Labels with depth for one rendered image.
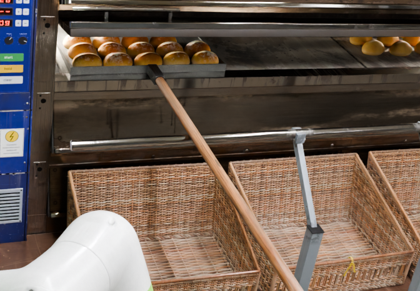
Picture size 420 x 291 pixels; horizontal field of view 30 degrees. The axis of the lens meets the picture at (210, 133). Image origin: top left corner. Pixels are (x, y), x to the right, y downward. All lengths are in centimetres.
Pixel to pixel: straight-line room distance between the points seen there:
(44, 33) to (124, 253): 137
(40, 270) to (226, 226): 174
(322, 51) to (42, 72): 114
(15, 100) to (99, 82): 28
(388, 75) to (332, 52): 24
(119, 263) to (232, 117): 168
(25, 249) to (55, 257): 165
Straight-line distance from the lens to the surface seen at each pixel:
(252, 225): 196
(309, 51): 306
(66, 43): 273
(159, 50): 275
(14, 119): 254
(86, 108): 263
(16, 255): 275
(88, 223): 119
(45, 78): 253
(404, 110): 317
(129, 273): 120
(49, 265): 111
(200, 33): 243
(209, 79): 269
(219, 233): 286
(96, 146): 224
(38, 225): 283
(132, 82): 260
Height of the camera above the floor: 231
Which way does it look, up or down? 29 degrees down
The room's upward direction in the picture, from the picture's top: 10 degrees clockwise
